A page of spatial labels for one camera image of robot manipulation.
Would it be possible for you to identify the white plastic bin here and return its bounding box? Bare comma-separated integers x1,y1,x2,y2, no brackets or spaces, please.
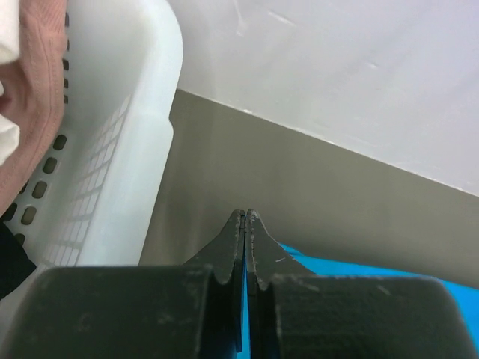
0,0,184,270

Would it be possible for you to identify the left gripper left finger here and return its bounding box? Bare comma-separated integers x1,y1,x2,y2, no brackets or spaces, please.
1,210,245,358

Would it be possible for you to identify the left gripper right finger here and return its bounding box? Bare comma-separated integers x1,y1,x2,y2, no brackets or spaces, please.
245,209,472,358

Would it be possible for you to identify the blue t shirt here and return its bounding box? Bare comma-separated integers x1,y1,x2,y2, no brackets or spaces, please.
236,245,478,359

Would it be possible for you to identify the white t shirt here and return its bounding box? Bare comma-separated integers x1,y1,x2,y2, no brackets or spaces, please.
1,0,20,165

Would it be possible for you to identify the black garment in bin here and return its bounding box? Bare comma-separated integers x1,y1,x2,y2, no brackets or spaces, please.
0,221,37,299

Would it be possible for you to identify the pink t shirt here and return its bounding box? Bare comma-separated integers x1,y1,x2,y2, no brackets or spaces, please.
1,1,67,212

